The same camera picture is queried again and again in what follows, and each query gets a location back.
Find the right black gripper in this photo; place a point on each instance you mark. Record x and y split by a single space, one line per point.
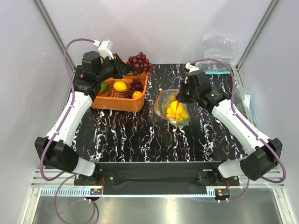
181 96

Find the yellow lemon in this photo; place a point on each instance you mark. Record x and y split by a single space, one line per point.
120 86

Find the yellow banana bunch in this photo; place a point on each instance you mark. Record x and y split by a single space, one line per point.
178 117

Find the clear plastic bag right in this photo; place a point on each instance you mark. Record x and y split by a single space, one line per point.
243 101

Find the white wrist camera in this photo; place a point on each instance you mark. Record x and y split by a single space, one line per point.
190 68
104 48

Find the yellow pear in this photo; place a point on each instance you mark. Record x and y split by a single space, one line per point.
175 107

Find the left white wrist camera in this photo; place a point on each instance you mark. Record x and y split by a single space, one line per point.
104 48

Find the dark red grape bunch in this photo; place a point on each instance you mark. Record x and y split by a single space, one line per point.
140 64

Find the orange green mango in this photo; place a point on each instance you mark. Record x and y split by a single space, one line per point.
104 87

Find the blue zip plastic bag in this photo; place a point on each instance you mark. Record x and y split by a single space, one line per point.
217 47

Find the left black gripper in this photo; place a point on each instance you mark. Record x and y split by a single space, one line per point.
121 68

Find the orange plastic basket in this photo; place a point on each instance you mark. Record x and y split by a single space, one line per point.
114 100

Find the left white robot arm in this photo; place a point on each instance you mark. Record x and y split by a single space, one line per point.
55 149

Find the small yellow orange fruit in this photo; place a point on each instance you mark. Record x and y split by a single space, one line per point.
136 94

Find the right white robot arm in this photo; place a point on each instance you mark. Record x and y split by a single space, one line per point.
263 153

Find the red zip clear bag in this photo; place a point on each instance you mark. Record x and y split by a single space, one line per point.
162 103

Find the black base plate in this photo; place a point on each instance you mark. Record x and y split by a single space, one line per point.
157 178

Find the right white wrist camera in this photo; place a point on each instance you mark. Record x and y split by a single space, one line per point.
190 68

